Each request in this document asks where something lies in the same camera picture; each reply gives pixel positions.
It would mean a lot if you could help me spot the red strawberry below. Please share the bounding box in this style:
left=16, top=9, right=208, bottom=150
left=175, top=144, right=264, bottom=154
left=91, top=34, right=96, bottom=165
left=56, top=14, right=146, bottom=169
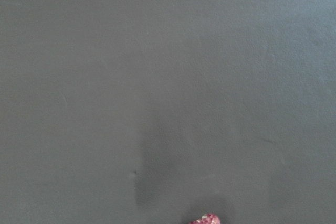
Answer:
left=189, top=213, right=221, bottom=224

